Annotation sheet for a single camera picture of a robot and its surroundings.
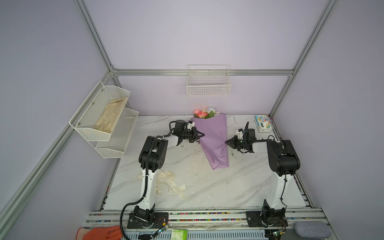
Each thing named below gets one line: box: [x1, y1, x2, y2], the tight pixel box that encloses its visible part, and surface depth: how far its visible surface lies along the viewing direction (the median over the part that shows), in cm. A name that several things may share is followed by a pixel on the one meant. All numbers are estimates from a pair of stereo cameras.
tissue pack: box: [254, 115, 273, 133], surface depth 112 cm
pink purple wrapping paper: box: [190, 113, 229, 170], surface depth 103 cm
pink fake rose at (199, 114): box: [193, 109, 209, 118], surface depth 117 cm
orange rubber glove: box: [76, 225, 122, 240], surface depth 70 cm
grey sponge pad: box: [294, 221, 332, 239], surface depth 70 cm
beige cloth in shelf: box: [93, 96, 128, 134], surface depth 80 cm
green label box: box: [171, 229, 188, 240], surface depth 69 cm
